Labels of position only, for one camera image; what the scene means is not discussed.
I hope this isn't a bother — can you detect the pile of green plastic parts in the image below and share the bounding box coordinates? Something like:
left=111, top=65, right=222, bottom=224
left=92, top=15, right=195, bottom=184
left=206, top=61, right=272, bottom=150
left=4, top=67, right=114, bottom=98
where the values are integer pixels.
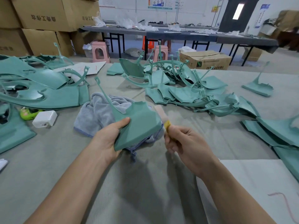
left=0, top=42, right=299, bottom=182

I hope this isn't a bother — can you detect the pink plastic stool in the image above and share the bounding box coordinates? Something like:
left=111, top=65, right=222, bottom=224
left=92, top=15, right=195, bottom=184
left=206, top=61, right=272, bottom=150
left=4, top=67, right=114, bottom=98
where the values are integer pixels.
left=153, top=45, right=169, bottom=62
left=91, top=41, right=110, bottom=63

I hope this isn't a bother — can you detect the person's right forearm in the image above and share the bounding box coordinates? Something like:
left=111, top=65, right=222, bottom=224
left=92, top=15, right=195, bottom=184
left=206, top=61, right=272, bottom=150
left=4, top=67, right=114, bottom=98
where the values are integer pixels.
left=198, top=163, right=276, bottom=224

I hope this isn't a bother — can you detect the person's left forearm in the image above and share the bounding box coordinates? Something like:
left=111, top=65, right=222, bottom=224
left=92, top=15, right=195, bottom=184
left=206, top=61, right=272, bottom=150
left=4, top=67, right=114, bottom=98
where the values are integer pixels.
left=24, top=147, right=115, bottom=224

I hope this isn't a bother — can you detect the single green plastic part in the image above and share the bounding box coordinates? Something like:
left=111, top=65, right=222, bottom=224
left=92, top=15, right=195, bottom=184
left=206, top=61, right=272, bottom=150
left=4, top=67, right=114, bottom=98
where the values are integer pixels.
left=94, top=75, right=163, bottom=152

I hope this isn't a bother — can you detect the long grey work table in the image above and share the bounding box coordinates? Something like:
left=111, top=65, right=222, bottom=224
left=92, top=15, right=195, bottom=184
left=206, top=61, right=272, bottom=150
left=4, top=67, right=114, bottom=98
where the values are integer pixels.
left=80, top=26, right=279, bottom=67

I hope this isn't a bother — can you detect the grey-blue wiping cloth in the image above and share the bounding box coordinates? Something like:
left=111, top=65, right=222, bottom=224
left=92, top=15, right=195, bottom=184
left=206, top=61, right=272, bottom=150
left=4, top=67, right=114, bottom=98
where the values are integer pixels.
left=74, top=93, right=164, bottom=161

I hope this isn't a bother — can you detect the orange object under table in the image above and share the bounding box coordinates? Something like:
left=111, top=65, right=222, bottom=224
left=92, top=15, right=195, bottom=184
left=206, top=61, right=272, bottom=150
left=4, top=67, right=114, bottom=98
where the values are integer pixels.
left=142, top=36, right=155, bottom=53

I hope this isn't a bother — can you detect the white foam sheet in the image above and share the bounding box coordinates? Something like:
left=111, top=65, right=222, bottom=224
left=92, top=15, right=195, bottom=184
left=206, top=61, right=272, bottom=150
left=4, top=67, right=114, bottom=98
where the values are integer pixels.
left=196, top=159, right=299, bottom=224

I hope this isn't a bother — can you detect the brown cardboard box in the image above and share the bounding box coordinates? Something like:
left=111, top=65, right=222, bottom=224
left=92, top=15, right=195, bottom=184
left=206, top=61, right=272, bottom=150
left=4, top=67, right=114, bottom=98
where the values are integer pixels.
left=179, top=50, right=232, bottom=70

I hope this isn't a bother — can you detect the yellow-handled deburring knife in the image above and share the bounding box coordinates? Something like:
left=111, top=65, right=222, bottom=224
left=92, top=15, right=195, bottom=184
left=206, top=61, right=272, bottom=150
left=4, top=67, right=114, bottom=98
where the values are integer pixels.
left=154, top=104, right=172, bottom=134

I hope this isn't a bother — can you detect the green and yellow gadget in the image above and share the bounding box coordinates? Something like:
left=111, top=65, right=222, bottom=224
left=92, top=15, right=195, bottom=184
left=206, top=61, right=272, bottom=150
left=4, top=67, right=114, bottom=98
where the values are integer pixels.
left=20, top=107, right=44, bottom=121

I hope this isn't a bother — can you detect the white power adapter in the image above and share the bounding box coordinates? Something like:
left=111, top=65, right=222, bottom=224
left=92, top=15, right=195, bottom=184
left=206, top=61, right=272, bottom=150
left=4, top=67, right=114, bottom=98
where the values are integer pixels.
left=32, top=110, right=58, bottom=129

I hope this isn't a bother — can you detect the stack of brown cardboard boxes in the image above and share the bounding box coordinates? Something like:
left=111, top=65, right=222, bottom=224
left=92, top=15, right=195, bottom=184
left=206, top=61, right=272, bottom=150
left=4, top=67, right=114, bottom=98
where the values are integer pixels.
left=0, top=0, right=100, bottom=57

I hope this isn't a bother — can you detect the dark door with window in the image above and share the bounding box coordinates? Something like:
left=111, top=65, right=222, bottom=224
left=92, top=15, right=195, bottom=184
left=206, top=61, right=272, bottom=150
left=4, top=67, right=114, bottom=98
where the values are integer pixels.
left=219, top=0, right=261, bottom=34

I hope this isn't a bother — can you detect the person's right hand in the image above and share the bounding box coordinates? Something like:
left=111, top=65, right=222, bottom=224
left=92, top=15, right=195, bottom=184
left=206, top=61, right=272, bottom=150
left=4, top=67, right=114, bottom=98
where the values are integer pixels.
left=164, top=125, right=220, bottom=180

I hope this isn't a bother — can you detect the heap of clear plastic bags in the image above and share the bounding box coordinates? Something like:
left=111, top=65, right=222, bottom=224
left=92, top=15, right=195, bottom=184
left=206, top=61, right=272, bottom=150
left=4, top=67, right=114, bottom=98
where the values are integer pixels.
left=93, top=15, right=159, bottom=32

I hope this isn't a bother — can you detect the person's left hand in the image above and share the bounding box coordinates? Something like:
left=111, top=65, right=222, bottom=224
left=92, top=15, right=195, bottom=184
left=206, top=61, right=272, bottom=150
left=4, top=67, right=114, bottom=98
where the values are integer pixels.
left=89, top=117, right=131, bottom=166

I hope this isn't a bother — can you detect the white paper sheet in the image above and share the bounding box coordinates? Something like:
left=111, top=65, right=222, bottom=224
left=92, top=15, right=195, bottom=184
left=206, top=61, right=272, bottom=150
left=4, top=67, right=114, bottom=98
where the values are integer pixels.
left=54, top=61, right=107, bottom=77

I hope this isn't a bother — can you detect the colourful wall poster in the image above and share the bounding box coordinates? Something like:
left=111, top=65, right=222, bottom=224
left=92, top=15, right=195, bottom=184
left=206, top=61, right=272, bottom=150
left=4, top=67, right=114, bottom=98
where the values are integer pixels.
left=148, top=0, right=174, bottom=11

